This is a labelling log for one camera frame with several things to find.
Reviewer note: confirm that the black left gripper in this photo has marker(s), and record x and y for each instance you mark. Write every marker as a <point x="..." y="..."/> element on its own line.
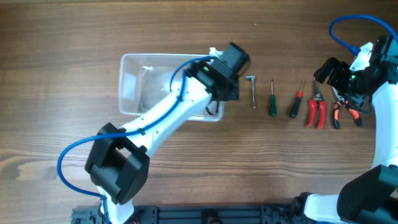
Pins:
<point x="235" y="93"/>

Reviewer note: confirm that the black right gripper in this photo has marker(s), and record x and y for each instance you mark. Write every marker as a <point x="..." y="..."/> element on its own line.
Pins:
<point x="335" y="80"/>

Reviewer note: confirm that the red handle snips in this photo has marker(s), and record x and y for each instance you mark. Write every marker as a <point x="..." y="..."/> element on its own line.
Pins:
<point x="317" y="103"/>

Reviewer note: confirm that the silver L-shaped socket wrench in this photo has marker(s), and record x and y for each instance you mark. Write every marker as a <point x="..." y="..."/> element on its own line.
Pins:
<point x="252" y="79"/>

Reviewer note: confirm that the black red handle screwdriver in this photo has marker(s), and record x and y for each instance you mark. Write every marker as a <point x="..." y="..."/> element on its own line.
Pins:
<point x="295" y="108"/>

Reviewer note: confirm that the orange black needle-nose pliers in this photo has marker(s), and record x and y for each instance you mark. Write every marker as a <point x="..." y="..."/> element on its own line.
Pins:
<point x="340" y="101"/>

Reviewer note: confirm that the green handle screwdriver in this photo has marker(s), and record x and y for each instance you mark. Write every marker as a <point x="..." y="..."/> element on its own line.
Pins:
<point x="273" y="109"/>

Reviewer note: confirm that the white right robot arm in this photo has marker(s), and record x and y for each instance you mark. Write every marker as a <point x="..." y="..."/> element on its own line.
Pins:
<point x="368" y="198"/>

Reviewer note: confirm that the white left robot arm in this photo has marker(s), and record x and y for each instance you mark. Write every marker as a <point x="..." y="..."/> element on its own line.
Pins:
<point x="118" y="163"/>

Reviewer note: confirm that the clear plastic container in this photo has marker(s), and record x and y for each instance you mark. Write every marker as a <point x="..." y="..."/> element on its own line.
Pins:
<point x="154" y="83"/>

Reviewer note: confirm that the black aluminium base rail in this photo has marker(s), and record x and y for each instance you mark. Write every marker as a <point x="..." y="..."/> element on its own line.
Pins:
<point x="260" y="214"/>

